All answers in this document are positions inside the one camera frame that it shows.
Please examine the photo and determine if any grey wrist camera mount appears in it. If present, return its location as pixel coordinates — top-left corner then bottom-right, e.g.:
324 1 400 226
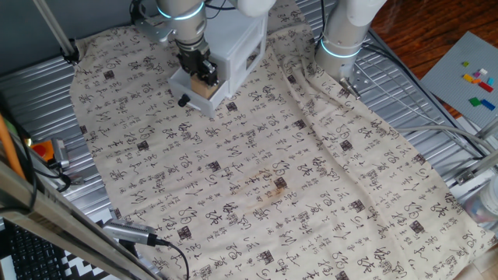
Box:
130 0 174 44

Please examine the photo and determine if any thin aluminium strut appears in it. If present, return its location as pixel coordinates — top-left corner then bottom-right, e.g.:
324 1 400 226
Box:
32 0 81 65

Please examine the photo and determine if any orange pole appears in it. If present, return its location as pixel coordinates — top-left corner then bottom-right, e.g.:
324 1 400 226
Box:
0 114 26 180

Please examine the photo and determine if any calligraphy print beige cloth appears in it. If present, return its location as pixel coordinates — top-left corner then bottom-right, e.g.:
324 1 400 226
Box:
68 0 497 280

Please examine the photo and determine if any black camera cable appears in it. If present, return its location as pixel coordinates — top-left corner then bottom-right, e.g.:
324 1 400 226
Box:
155 239 191 280

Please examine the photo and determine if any black white checkerboard sheet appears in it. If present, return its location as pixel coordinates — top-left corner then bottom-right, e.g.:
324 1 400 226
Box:
58 248 117 280

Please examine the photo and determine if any thick grey cable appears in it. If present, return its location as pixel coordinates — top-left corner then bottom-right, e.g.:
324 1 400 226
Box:
395 124 498 153

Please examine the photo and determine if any aluminium frame bracket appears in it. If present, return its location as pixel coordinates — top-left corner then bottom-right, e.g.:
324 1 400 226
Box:
454 116 498 186

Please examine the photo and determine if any red emergency stop button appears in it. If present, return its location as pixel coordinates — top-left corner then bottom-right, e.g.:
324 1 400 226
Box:
30 139 55 163

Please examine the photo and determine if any black keyboard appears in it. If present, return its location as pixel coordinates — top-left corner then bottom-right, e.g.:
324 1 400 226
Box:
2 220 69 280

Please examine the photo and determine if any white plastic drawer cabinet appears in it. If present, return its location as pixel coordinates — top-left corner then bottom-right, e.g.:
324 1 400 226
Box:
202 15 269 98

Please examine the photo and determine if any small silver camera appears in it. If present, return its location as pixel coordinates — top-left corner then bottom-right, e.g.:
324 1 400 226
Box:
50 138 72 170

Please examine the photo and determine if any clear plastic bottle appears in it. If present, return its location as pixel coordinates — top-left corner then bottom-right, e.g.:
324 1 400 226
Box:
462 182 498 229

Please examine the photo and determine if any grey brick baseplate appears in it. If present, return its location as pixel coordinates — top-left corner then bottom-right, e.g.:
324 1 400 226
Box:
420 30 498 129

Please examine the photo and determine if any long silver camera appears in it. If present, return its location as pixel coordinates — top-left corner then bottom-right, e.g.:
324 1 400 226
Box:
101 218 160 248

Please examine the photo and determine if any black cable bundle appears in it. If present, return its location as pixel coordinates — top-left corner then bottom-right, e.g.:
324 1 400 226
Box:
359 41 487 159

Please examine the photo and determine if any brass cable connector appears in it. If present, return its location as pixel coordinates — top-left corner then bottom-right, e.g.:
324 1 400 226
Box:
338 76 362 101

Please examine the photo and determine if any light wooden block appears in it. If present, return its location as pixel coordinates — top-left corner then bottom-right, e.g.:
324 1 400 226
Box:
189 74 219 100

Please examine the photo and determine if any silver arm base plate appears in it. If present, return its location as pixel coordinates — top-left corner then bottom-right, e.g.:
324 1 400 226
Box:
342 58 375 96

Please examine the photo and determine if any large aluminium frame beam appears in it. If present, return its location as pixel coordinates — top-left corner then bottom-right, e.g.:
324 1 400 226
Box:
0 161 156 280

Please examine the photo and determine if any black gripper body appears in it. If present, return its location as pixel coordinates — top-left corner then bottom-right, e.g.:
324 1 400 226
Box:
174 37 213 77

